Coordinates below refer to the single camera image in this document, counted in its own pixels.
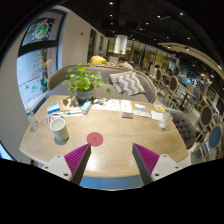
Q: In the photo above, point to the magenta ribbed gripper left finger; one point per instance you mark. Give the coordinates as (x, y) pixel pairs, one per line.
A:
(71, 166)

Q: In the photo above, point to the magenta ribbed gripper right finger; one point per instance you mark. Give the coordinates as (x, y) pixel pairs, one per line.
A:
(152, 166)

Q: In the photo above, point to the red round coaster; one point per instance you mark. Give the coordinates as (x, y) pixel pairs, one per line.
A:
(95, 139)

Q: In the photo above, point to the white ceramic cup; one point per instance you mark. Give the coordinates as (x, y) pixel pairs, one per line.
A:
(59, 129)

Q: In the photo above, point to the clear plastic drink cup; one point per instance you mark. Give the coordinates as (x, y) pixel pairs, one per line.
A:
(166, 118)

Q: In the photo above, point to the grey tufted chair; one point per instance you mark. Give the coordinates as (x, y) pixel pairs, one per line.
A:
(184, 127)

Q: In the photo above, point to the tissue box wooden base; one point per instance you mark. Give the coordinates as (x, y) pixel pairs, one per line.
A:
(127, 115)

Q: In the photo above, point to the empty glass on left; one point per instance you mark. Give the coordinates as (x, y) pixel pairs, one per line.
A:
(34, 123)

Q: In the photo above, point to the blue tissue pack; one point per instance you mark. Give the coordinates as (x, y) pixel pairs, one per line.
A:
(86, 107)

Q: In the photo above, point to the blue white card box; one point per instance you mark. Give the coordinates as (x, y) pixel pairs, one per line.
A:
(53, 108)

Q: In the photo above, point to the blue backed wooden chair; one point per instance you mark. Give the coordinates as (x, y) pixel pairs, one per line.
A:
(208, 145)

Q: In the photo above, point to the white menu papers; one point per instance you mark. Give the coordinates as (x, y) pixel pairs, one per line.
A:
(106, 104)

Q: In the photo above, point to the green potted plant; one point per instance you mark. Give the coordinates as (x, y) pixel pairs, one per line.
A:
(83, 82)

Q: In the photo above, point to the grey zigzag cushion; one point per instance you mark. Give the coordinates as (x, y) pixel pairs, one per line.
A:
(127, 83)

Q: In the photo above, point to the person in white shirt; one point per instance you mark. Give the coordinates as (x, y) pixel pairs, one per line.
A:
(123, 63)

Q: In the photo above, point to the person in yellow shirt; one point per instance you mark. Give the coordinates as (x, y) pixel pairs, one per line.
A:
(98, 59)

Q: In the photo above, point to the white pendant lamp column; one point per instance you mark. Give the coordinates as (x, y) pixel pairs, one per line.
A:
(120, 44)

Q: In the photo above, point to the poster window panel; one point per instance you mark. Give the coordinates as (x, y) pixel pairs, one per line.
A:
(37, 58)

